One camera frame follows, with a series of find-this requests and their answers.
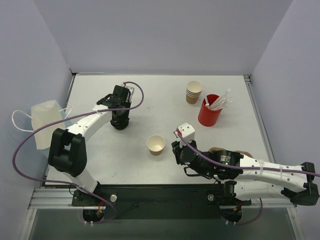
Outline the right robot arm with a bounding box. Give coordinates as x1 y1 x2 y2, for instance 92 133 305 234
171 140 320 206

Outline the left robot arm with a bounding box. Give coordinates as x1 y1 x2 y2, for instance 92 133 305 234
48 84 135 206

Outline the stack of black lids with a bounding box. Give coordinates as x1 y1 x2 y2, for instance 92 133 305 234
110 110 130 131

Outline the brown pulp cup carrier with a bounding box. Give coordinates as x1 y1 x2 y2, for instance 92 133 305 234
208 147 253 158

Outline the red straw holder cup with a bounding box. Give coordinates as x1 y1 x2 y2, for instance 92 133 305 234
197 98 222 127

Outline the white wrapped straws bundle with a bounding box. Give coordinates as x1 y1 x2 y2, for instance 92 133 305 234
204 88 233 111

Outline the stack of brown paper cups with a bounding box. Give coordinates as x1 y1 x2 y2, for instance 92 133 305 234
185 80 203 105

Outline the blue paper bag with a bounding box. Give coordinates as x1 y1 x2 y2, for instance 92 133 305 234
11 99 76 151

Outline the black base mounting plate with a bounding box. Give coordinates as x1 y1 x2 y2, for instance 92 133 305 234
71 183 252 222

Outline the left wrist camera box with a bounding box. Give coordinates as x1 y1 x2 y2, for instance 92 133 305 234
121 82 135 97

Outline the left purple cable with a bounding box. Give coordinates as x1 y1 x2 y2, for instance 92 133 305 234
11 81 146 225

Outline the purple cable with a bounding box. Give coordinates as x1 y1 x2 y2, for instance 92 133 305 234
174 131 320 226
11 81 146 225

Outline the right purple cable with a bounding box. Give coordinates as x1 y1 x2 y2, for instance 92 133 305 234
174 131 320 226

